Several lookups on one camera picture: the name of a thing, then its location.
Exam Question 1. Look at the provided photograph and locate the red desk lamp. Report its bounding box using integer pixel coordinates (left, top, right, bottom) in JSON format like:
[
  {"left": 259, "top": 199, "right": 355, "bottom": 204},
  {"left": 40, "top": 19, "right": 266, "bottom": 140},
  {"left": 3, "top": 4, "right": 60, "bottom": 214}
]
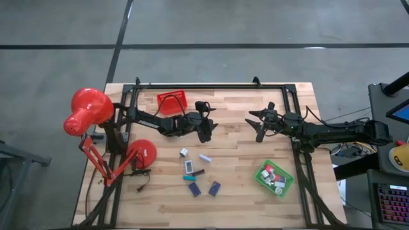
[{"left": 63, "top": 88, "right": 158, "bottom": 188}]

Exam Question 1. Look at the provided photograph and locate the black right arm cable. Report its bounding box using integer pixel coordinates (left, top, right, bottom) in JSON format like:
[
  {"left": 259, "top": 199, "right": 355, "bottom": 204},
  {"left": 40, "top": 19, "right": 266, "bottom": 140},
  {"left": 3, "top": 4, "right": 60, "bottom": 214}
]
[{"left": 305, "top": 105, "right": 371, "bottom": 128}]

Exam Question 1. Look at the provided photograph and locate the dark blue plastic box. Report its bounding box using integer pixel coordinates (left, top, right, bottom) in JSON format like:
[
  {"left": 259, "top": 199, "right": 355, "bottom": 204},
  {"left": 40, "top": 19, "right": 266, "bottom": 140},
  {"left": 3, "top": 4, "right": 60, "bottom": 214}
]
[
  {"left": 188, "top": 181, "right": 203, "bottom": 197},
  {"left": 208, "top": 181, "right": 222, "bottom": 197}
]

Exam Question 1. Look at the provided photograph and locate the tablet with blue screen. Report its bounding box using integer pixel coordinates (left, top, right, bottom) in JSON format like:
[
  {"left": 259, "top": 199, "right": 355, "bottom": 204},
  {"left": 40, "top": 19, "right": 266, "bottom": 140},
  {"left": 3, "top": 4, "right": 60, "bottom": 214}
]
[{"left": 385, "top": 98, "right": 409, "bottom": 125}]

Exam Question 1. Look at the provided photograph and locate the grey metal stand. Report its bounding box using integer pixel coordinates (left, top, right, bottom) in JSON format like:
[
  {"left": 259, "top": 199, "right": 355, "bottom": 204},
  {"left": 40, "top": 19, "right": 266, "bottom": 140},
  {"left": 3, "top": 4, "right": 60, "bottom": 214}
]
[{"left": 0, "top": 139, "right": 52, "bottom": 230}]

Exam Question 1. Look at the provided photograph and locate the yellow round device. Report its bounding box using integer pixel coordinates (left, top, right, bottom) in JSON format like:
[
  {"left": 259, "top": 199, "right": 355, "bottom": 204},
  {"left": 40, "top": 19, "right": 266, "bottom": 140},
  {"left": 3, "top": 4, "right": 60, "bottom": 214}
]
[{"left": 389, "top": 139, "right": 409, "bottom": 174}]

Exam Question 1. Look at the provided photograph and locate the black aluminium table frame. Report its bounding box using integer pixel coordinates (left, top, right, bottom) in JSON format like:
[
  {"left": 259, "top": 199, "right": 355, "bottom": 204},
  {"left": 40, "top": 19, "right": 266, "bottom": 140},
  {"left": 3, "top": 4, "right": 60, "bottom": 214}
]
[{"left": 78, "top": 76, "right": 344, "bottom": 229}]

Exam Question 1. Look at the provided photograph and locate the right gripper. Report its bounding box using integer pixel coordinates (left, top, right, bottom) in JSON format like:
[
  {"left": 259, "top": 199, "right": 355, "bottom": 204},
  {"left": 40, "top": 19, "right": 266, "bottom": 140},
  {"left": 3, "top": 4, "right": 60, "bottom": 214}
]
[{"left": 245, "top": 102, "right": 284, "bottom": 144}]

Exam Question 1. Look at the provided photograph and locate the grey operator desk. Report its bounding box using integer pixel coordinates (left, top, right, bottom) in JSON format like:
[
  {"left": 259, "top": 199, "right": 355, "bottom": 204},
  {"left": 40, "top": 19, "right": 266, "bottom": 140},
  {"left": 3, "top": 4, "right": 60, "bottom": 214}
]
[{"left": 367, "top": 82, "right": 409, "bottom": 230}]

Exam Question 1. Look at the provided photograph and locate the backlit keyboard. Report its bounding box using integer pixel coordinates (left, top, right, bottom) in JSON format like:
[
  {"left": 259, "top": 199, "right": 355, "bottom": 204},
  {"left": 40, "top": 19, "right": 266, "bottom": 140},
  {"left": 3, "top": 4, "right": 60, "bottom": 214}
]
[{"left": 376, "top": 183, "right": 409, "bottom": 226}]

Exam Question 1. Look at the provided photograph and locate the black pole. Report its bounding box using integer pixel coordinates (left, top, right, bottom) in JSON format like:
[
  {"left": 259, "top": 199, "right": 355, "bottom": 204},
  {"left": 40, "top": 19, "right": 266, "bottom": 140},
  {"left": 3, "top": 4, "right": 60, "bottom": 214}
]
[{"left": 382, "top": 72, "right": 409, "bottom": 97}]

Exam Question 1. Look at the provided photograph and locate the cable bundle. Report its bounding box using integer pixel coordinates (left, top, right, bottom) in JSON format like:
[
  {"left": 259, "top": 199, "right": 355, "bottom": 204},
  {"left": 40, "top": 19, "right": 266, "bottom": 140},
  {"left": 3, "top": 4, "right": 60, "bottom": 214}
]
[{"left": 328, "top": 140, "right": 378, "bottom": 158}]

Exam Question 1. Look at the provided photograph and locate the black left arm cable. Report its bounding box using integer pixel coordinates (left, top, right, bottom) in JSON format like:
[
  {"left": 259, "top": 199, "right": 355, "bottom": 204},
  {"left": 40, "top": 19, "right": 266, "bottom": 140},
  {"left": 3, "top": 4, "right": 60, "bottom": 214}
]
[{"left": 153, "top": 94, "right": 188, "bottom": 118}]

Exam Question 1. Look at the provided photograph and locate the green plastic mesh basket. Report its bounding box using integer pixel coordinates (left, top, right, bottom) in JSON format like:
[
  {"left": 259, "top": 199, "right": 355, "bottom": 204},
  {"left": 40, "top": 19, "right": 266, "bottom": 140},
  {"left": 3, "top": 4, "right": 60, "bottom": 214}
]
[{"left": 254, "top": 158, "right": 295, "bottom": 199}]

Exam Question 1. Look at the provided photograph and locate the black desk beam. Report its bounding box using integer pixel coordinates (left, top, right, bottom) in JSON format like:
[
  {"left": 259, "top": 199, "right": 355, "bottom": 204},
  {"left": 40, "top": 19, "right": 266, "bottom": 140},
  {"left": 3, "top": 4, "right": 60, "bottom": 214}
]
[{"left": 334, "top": 152, "right": 380, "bottom": 181}]

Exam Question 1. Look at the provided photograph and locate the black lamp power cable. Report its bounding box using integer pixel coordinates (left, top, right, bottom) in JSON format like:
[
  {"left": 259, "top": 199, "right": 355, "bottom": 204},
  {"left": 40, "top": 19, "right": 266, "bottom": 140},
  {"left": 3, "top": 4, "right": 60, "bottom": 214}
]
[{"left": 129, "top": 169, "right": 151, "bottom": 194}]

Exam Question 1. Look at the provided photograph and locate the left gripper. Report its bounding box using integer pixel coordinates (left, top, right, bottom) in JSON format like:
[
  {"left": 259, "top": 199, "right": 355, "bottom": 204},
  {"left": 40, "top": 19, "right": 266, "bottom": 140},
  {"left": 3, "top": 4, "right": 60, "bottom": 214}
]
[{"left": 187, "top": 101, "right": 219, "bottom": 144}]

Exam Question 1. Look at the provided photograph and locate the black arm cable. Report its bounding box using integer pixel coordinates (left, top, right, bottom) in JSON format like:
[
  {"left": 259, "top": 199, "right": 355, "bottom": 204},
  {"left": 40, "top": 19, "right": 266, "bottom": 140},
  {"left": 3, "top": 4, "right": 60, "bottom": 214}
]
[
  {"left": 305, "top": 105, "right": 371, "bottom": 128},
  {"left": 153, "top": 94, "right": 188, "bottom": 118}
]

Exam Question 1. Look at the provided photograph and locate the red plastic mesh basket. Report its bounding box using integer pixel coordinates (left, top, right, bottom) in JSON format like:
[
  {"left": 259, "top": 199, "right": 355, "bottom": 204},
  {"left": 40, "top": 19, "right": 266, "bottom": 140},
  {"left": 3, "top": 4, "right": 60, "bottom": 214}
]
[{"left": 157, "top": 90, "right": 189, "bottom": 116}]

